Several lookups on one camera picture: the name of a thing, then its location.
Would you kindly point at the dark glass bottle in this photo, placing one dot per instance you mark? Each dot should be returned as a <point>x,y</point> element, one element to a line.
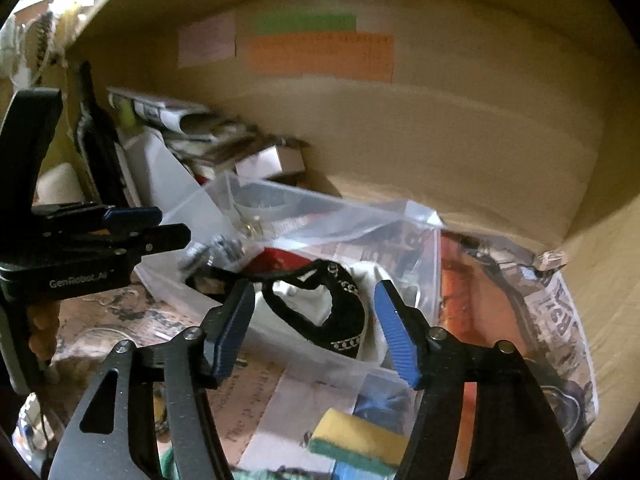
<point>100,150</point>

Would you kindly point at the red packet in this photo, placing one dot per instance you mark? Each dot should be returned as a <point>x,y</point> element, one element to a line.
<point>280,260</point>

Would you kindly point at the stack of magazines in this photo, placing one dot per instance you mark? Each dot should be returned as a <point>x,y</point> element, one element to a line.
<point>180,117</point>

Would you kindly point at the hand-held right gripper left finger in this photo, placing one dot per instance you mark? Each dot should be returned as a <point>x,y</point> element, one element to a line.
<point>229,336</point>

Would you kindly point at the yellow and green sponge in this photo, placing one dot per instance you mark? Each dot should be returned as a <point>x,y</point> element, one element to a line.
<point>357,435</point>

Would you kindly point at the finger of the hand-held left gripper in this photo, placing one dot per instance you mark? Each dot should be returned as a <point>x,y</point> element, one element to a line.
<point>131,216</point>
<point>165,240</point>

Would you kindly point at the green cloth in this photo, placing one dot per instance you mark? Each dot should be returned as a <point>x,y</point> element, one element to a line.
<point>250,475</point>

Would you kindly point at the newspaper sheet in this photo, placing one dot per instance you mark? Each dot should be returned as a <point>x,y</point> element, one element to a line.
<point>555,310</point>

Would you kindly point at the green paper note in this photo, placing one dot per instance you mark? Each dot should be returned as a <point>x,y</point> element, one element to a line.
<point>305,22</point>

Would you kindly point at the pink paper note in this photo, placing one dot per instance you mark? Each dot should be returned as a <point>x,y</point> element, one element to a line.
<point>206,40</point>

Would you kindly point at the cream cup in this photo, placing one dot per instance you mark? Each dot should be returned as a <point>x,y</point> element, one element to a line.
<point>60,185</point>

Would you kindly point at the small white cardboard box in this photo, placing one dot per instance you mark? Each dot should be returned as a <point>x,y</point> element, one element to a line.
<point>265,162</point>

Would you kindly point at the clear plastic bag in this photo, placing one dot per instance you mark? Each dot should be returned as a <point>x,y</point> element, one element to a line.
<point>300,355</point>

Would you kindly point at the orange paper note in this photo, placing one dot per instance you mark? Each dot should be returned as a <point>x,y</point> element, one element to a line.
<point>320,57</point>

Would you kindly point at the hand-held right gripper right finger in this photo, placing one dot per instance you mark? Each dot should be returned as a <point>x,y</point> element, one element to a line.
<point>395,336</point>

